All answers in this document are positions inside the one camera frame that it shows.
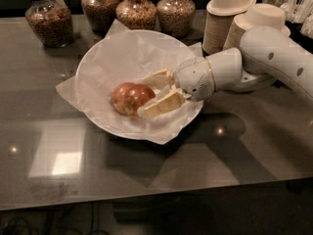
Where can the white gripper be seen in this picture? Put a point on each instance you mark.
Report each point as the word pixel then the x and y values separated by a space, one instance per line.
pixel 193 77

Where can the red apple front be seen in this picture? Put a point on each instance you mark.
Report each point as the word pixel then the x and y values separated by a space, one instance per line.
pixel 137 96

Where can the red apple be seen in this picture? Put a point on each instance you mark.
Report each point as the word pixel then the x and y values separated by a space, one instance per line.
pixel 121 99
pixel 137 96

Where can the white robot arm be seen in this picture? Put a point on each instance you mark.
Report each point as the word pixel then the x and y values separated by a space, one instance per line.
pixel 264 53

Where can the red apple rear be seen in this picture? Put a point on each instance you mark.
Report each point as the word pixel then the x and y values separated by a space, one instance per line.
pixel 121 99

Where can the white bowl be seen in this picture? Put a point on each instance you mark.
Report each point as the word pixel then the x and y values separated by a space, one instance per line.
pixel 98 66

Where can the white paper liner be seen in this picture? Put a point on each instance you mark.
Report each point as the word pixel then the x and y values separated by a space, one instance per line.
pixel 130 56

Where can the glass jar round cereal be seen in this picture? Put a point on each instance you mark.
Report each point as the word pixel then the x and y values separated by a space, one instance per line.
pixel 175 17

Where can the glass jar colourful cereal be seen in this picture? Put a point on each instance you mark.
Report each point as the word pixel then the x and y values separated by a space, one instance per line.
pixel 137 14

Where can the rear stack paper bowls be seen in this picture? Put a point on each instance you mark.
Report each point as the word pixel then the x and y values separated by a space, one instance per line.
pixel 219 17

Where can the stack paper bowls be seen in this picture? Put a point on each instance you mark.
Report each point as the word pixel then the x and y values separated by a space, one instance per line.
pixel 219 17
pixel 258 14

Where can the glass jar brown cereal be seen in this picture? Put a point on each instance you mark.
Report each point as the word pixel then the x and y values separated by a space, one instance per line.
pixel 99 13

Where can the front stack paper bowls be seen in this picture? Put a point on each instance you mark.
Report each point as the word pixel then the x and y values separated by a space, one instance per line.
pixel 258 14

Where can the glass jar dark granola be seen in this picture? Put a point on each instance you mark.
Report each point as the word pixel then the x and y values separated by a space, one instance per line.
pixel 51 22

